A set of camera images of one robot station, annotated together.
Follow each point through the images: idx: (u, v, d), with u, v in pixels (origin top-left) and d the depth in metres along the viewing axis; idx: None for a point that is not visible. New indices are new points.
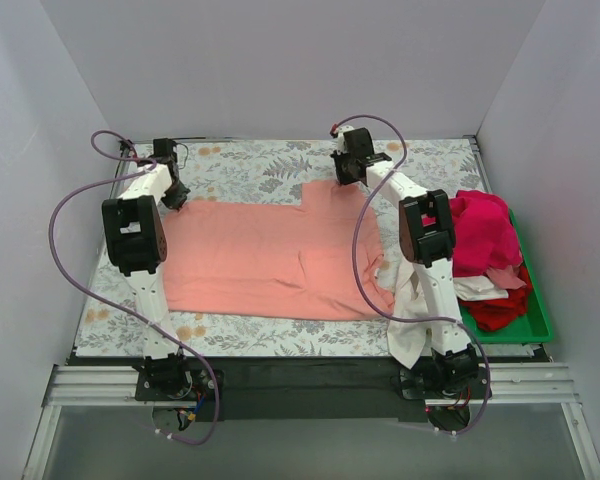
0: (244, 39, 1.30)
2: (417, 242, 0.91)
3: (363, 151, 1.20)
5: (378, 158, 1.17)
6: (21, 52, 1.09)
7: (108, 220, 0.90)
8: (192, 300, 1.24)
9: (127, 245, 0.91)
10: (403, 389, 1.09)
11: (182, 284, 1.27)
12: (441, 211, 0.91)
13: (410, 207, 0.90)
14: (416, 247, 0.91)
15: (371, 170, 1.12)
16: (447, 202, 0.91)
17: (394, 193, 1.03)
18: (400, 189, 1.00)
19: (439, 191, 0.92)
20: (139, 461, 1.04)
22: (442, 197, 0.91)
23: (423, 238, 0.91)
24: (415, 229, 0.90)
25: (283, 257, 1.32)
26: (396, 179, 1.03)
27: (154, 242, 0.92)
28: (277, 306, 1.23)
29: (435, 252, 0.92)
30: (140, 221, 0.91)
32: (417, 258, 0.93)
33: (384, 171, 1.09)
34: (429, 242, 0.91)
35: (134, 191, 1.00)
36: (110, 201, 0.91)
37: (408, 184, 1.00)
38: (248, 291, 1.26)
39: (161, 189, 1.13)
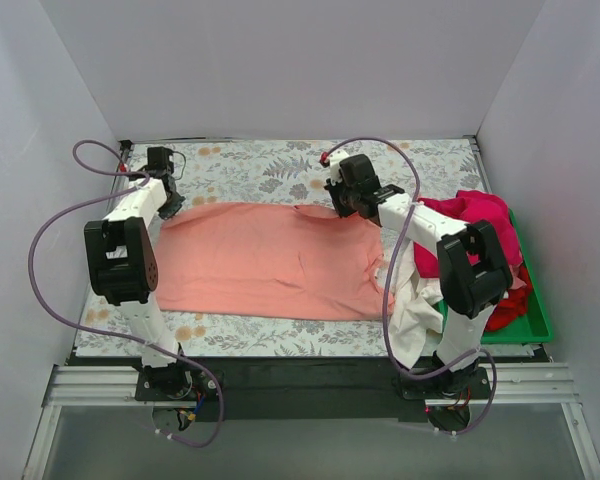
0: (244, 39, 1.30)
2: (470, 288, 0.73)
3: (369, 184, 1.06)
5: (389, 192, 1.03)
6: (21, 53, 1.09)
7: (92, 245, 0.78)
8: (192, 300, 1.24)
9: (111, 275, 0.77)
10: (404, 390, 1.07)
11: (182, 286, 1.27)
12: (489, 245, 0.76)
13: (451, 246, 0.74)
14: (468, 294, 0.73)
15: (384, 206, 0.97)
16: (494, 234, 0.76)
17: (421, 231, 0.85)
18: (430, 226, 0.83)
19: (481, 222, 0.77)
20: (139, 461, 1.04)
22: (487, 228, 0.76)
23: (476, 283, 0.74)
24: (465, 273, 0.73)
25: (284, 258, 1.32)
26: (420, 214, 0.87)
27: (143, 270, 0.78)
28: (277, 307, 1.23)
29: (488, 297, 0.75)
30: (127, 246, 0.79)
32: (469, 308, 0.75)
33: (403, 207, 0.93)
34: (482, 286, 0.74)
35: (122, 211, 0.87)
36: (92, 224, 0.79)
37: (439, 219, 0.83)
38: (248, 291, 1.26)
39: (154, 208, 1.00)
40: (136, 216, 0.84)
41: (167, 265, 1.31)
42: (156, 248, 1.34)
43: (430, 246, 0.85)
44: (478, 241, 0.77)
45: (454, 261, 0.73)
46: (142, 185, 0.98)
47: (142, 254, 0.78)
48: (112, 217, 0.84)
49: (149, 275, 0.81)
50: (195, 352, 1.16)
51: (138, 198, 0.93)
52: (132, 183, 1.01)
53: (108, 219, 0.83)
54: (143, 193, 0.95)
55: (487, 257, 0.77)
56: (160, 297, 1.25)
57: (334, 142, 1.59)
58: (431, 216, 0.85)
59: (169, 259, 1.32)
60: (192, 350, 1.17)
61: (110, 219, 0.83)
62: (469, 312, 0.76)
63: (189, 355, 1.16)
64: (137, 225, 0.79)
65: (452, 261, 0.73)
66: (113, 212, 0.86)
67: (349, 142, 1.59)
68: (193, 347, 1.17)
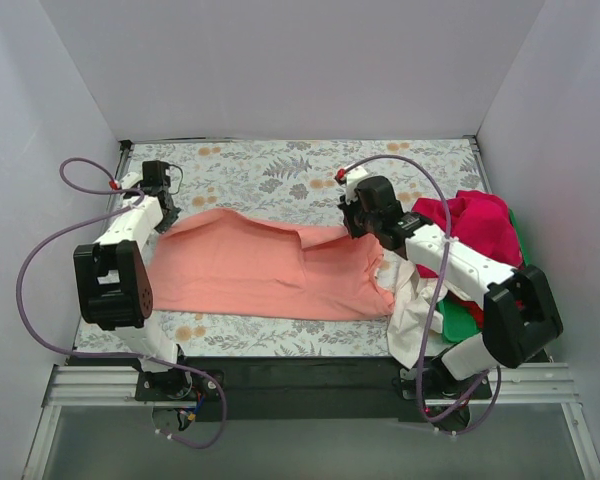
0: (245, 40, 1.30)
2: (519, 342, 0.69)
3: (393, 212, 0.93)
5: (414, 220, 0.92)
6: (21, 52, 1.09)
7: (82, 271, 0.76)
8: (192, 300, 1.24)
9: (102, 303, 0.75)
10: (403, 390, 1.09)
11: (182, 289, 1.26)
12: (539, 294, 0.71)
13: (502, 298, 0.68)
14: (517, 349, 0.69)
15: (414, 242, 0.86)
16: (544, 282, 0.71)
17: (460, 274, 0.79)
18: (471, 270, 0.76)
19: (530, 269, 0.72)
20: (139, 461, 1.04)
22: (536, 275, 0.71)
23: (526, 336, 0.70)
24: (517, 328, 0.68)
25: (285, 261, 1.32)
26: (458, 253, 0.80)
27: (137, 298, 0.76)
28: (278, 307, 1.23)
29: (535, 349, 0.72)
30: (120, 272, 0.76)
32: (518, 361, 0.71)
33: (434, 243, 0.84)
34: (530, 338, 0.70)
35: (114, 233, 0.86)
36: (83, 248, 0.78)
37: (481, 262, 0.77)
38: (250, 289, 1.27)
39: (150, 226, 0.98)
40: (129, 239, 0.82)
41: (164, 276, 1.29)
42: (148, 267, 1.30)
43: (470, 290, 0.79)
44: (526, 288, 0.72)
45: (506, 317, 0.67)
46: (137, 203, 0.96)
47: (135, 280, 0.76)
48: (103, 241, 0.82)
49: (143, 300, 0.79)
50: (195, 352, 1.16)
51: (133, 217, 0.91)
52: (126, 200, 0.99)
53: (100, 242, 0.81)
54: (137, 212, 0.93)
55: (535, 305, 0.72)
56: (160, 297, 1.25)
57: (334, 142, 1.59)
58: (469, 256, 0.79)
59: (170, 261, 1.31)
60: (192, 350, 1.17)
61: (102, 243, 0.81)
62: (514, 365, 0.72)
63: (189, 355, 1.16)
64: (131, 248, 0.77)
65: (503, 316, 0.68)
66: (105, 235, 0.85)
67: (348, 142, 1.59)
68: (193, 347, 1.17)
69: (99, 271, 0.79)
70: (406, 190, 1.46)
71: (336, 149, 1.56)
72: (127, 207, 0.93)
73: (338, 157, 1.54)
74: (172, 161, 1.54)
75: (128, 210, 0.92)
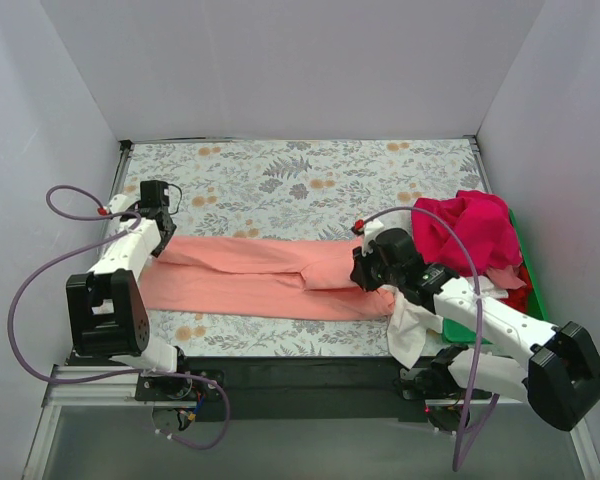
0: (244, 39, 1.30)
2: (570, 408, 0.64)
3: (415, 265, 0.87)
5: (438, 272, 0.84)
6: (21, 53, 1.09)
7: (76, 304, 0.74)
8: (193, 300, 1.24)
9: (97, 334, 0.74)
10: (403, 390, 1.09)
11: (182, 292, 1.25)
12: (585, 353, 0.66)
13: (547, 361, 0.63)
14: (569, 413, 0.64)
15: (443, 296, 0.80)
16: (589, 340, 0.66)
17: (498, 335, 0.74)
18: (510, 330, 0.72)
19: (572, 325, 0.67)
20: (139, 461, 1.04)
22: (580, 333, 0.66)
23: (576, 399, 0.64)
24: (566, 393, 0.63)
25: (287, 262, 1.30)
26: (493, 311, 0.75)
27: (134, 332, 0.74)
28: (277, 308, 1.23)
29: (587, 411, 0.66)
30: (115, 305, 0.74)
32: (571, 426, 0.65)
33: (465, 299, 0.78)
34: (580, 401, 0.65)
35: (110, 261, 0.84)
36: (75, 279, 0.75)
37: (518, 321, 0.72)
38: (251, 289, 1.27)
39: (146, 250, 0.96)
40: (124, 268, 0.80)
41: (161, 284, 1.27)
42: (142, 278, 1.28)
43: (509, 350, 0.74)
44: (570, 347, 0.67)
45: (556, 382, 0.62)
46: (133, 227, 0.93)
47: (129, 313, 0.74)
48: (98, 270, 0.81)
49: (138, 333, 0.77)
50: (195, 352, 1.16)
51: (129, 243, 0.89)
52: (122, 225, 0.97)
53: (94, 271, 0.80)
54: (134, 236, 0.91)
55: (581, 365, 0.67)
56: (159, 297, 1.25)
57: (334, 142, 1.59)
58: (505, 314, 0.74)
59: (170, 263, 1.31)
60: (192, 350, 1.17)
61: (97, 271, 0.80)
62: (567, 428, 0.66)
63: (189, 355, 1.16)
64: (126, 279, 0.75)
65: (552, 383, 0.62)
66: (100, 264, 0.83)
67: (348, 142, 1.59)
68: (194, 347, 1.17)
69: (94, 300, 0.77)
70: (406, 190, 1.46)
71: (336, 149, 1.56)
72: (122, 232, 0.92)
73: (338, 156, 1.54)
74: (172, 161, 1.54)
75: (124, 236, 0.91)
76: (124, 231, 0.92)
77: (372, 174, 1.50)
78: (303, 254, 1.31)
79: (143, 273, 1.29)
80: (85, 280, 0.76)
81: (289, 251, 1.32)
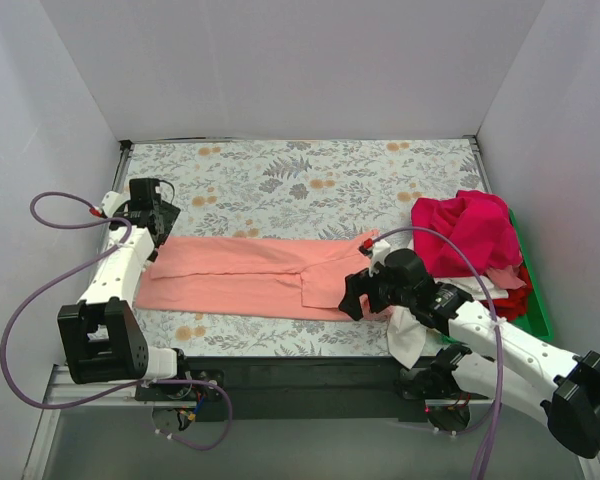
0: (244, 39, 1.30)
2: (593, 440, 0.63)
3: (426, 287, 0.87)
5: (450, 293, 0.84)
6: (21, 53, 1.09)
7: (71, 339, 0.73)
8: (193, 300, 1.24)
9: (94, 367, 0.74)
10: (404, 390, 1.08)
11: (182, 291, 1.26)
12: None
13: (572, 397, 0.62)
14: (596, 446, 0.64)
15: (457, 320, 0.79)
16: None
17: (518, 363, 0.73)
18: (532, 359, 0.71)
19: (594, 354, 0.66)
20: (139, 461, 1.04)
22: None
23: (599, 431, 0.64)
24: (589, 426, 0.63)
25: (286, 261, 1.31)
26: (512, 339, 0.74)
27: (131, 362, 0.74)
28: (277, 308, 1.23)
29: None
30: (112, 340, 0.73)
32: (593, 455, 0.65)
33: (483, 325, 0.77)
34: None
35: (102, 285, 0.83)
36: (67, 312, 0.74)
37: (539, 350, 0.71)
38: (251, 289, 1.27)
39: (140, 266, 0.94)
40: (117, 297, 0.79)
41: (161, 285, 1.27)
42: (143, 280, 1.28)
43: (529, 379, 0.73)
44: (591, 378, 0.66)
45: (582, 420, 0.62)
46: (123, 241, 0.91)
47: (125, 344, 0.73)
48: (91, 297, 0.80)
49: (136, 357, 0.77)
50: (195, 352, 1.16)
51: (120, 261, 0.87)
52: (111, 238, 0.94)
53: (87, 301, 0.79)
54: (125, 253, 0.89)
55: None
56: (159, 297, 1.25)
57: (334, 142, 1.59)
58: (525, 343, 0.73)
59: (170, 261, 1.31)
60: (192, 350, 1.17)
61: (90, 300, 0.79)
62: (590, 456, 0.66)
63: (189, 355, 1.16)
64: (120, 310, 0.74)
65: (576, 417, 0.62)
66: (91, 290, 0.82)
67: (348, 141, 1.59)
68: (193, 347, 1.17)
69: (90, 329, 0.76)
70: (406, 190, 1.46)
71: (336, 149, 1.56)
72: (113, 248, 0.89)
73: (338, 157, 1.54)
74: (172, 161, 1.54)
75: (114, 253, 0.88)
76: (114, 246, 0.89)
77: (372, 174, 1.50)
78: (304, 255, 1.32)
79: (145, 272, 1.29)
80: (79, 311, 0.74)
81: (289, 250, 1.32)
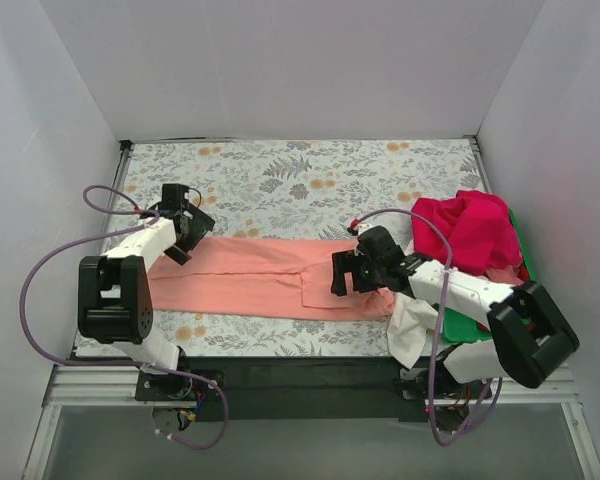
0: (243, 39, 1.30)
2: (532, 360, 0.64)
3: (393, 256, 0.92)
5: (416, 260, 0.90)
6: (21, 52, 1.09)
7: (86, 283, 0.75)
8: (193, 301, 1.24)
9: (101, 317, 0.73)
10: (403, 390, 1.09)
11: (182, 291, 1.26)
12: (544, 308, 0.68)
13: (506, 314, 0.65)
14: (537, 369, 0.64)
15: (417, 276, 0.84)
16: (545, 294, 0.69)
17: (464, 300, 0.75)
18: (473, 293, 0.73)
19: (530, 282, 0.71)
20: (139, 461, 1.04)
22: (537, 289, 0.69)
23: (539, 352, 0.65)
24: (526, 344, 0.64)
25: (286, 261, 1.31)
26: (458, 280, 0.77)
27: (135, 315, 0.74)
28: (279, 309, 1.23)
29: (554, 368, 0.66)
30: (123, 288, 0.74)
32: (539, 382, 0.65)
33: (435, 275, 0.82)
34: (545, 355, 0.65)
35: (123, 248, 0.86)
36: (89, 260, 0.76)
37: (481, 285, 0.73)
38: (251, 289, 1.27)
39: (160, 247, 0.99)
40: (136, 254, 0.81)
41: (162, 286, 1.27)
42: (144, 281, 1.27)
43: (478, 316, 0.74)
44: (531, 305, 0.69)
45: (514, 335, 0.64)
46: (151, 224, 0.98)
47: (135, 295, 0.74)
48: (112, 254, 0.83)
49: (141, 319, 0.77)
50: (195, 352, 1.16)
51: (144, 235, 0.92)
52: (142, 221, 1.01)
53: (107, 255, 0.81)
54: (150, 231, 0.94)
55: (545, 321, 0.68)
56: (160, 298, 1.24)
57: (334, 142, 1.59)
58: (470, 282, 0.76)
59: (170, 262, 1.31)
60: (192, 350, 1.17)
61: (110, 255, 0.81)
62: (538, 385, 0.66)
63: (189, 355, 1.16)
64: (137, 264, 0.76)
65: (510, 332, 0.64)
66: (113, 249, 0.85)
67: (348, 142, 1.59)
68: (193, 347, 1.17)
69: (104, 284, 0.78)
70: (406, 190, 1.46)
71: (336, 149, 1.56)
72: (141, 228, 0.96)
73: (338, 156, 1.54)
74: (172, 161, 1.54)
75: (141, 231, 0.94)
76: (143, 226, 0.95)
77: (372, 174, 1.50)
78: (304, 256, 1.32)
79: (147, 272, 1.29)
80: (99, 262, 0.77)
81: (289, 251, 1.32)
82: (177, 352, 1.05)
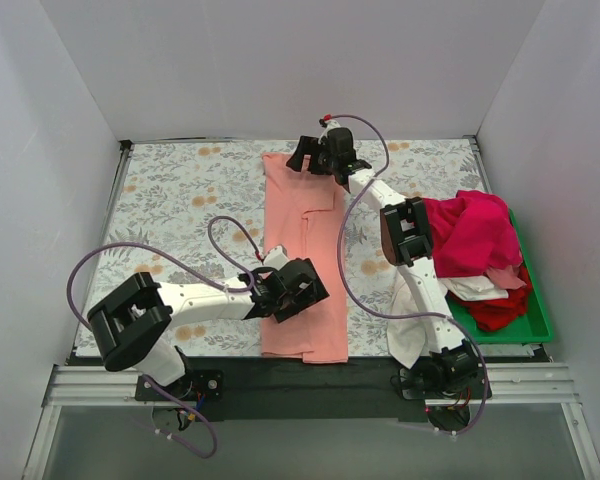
0: (243, 38, 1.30)
2: (398, 245, 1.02)
3: (346, 156, 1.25)
5: (360, 166, 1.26)
6: (21, 52, 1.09)
7: (120, 291, 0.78)
8: (336, 329, 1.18)
9: (99, 327, 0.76)
10: (403, 390, 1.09)
11: (328, 323, 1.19)
12: (419, 217, 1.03)
13: (389, 212, 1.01)
14: (398, 250, 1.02)
15: (354, 178, 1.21)
16: (423, 209, 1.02)
17: (375, 200, 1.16)
18: (380, 197, 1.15)
19: (416, 198, 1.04)
20: (140, 461, 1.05)
22: (419, 204, 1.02)
23: (404, 242, 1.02)
24: (396, 234, 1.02)
25: (290, 221, 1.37)
26: (378, 187, 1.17)
27: (116, 352, 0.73)
28: (334, 234, 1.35)
29: (416, 254, 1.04)
30: (130, 326, 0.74)
32: (402, 261, 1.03)
33: (365, 179, 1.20)
34: (409, 245, 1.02)
35: (182, 291, 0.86)
36: (145, 276, 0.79)
37: (388, 193, 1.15)
38: (326, 244, 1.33)
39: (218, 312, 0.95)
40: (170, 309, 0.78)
41: (315, 342, 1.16)
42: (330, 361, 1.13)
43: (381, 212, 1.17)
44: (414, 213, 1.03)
45: (391, 226, 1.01)
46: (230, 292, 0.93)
47: (131, 339, 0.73)
48: (164, 288, 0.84)
49: (123, 359, 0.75)
50: (195, 352, 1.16)
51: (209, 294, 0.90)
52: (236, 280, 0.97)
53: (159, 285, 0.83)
54: (218, 295, 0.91)
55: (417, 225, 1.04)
56: (325, 348, 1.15)
57: None
58: (384, 189, 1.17)
59: (278, 343, 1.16)
60: (192, 350, 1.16)
61: (161, 289, 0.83)
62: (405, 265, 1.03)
63: (189, 355, 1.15)
64: (156, 320, 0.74)
65: (390, 225, 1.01)
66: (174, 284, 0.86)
67: None
68: (194, 347, 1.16)
69: (137, 301, 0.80)
70: (406, 191, 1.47)
71: None
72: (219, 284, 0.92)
73: None
74: (172, 161, 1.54)
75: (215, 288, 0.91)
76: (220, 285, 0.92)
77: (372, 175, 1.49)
78: (295, 201, 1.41)
79: (305, 361, 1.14)
80: (147, 284, 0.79)
81: (287, 212, 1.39)
82: (180, 375, 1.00)
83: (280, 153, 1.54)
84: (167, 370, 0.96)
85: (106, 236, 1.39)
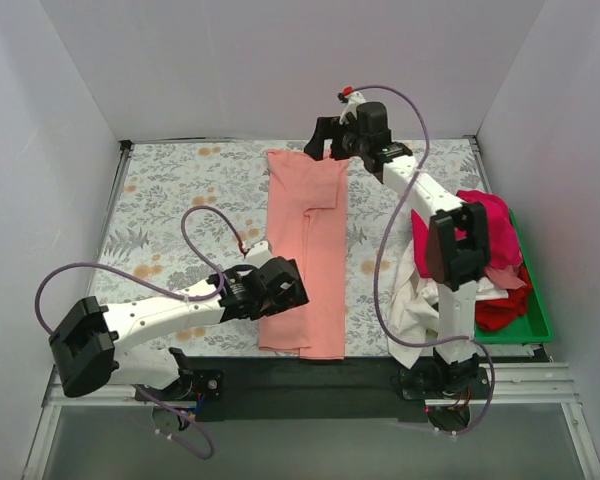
0: (243, 38, 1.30)
2: (448, 263, 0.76)
3: (380, 137, 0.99)
5: (397, 149, 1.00)
6: (21, 51, 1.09)
7: (70, 318, 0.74)
8: (335, 326, 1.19)
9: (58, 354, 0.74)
10: (403, 390, 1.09)
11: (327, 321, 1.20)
12: (477, 227, 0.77)
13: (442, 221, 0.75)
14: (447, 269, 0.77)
15: (391, 166, 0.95)
16: (484, 215, 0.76)
17: (420, 201, 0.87)
18: (429, 197, 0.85)
19: (476, 203, 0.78)
20: (140, 461, 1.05)
22: (479, 209, 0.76)
23: (455, 259, 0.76)
24: (448, 248, 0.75)
25: (291, 218, 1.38)
26: (422, 183, 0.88)
27: (70, 383, 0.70)
28: (336, 232, 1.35)
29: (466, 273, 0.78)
30: (78, 356, 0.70)
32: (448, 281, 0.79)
33: (406, 171, 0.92)
34: (462, 261, 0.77)
35: (130, 310, 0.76)
36: (91, 302, 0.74)
37: (437, 191, 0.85)
38: (328, 241, 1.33)
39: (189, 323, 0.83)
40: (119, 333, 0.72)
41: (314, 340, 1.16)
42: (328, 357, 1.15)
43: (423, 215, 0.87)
44: (470, 222, 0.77)
45: (443, 238, 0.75)
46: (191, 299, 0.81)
47: (78, 370, 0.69)
48: (113, 308, 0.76)
49: (84, 386, 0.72)
50: (195, 352, 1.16)
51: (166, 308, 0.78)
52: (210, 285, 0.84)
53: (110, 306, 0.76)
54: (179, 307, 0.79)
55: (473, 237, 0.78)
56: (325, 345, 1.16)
57: None
58: (430, 186, 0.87)
59: (276, 341, 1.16)
60: (192, 350, 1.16)
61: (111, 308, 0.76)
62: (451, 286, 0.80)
63: (190, 356, 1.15)
64: (96, 350, 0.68)
65: (440, 235, 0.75)
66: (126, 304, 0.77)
67: None
68: (194, 347, 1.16)
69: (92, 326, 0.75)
70: None
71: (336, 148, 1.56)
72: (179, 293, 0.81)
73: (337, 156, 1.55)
74: (172, 161, 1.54)
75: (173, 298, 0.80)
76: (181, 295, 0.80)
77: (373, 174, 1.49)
78: (297, 198, 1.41)
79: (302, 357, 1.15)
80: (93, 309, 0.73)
81: (289, 209, 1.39)
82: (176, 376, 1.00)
83: (283, 150, 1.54)
84: (158, 374, 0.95)
85: (106, 236, 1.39)
